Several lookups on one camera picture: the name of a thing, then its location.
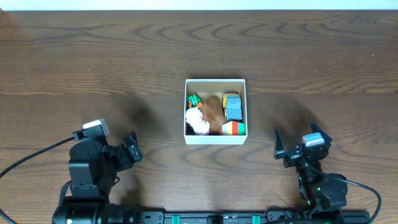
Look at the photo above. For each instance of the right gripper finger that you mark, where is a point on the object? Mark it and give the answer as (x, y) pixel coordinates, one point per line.
(316, 129)
(278, 148)

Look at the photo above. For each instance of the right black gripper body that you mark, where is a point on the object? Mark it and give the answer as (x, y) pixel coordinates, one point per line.
(293, 157)

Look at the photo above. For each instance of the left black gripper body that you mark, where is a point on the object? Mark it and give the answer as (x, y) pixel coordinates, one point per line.
(129, 150)

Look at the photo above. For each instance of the colourful puzzle cube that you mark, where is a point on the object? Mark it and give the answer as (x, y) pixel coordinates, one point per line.
(233, 128)

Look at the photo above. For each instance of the yellow grey toy truck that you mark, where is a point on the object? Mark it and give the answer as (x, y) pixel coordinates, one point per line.
(232, 107)

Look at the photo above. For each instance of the pink white plush toy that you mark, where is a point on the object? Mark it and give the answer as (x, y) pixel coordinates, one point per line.
(195, 118)

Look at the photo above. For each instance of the green round plastic toy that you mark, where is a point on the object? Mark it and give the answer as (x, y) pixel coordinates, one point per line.
(194, 101)

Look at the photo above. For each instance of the brown plush toy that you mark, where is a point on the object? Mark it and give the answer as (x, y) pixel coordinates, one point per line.
(212, 110)

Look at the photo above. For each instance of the white cardboard box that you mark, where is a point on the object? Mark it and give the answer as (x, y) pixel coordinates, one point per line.
(215, 87)

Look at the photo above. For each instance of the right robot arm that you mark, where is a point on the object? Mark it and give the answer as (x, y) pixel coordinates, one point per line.
(325, 193)

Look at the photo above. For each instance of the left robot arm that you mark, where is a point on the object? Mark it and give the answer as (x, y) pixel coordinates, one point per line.
(94, 167)

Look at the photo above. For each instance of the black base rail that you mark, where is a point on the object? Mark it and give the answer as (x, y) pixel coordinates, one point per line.
(274, 215)

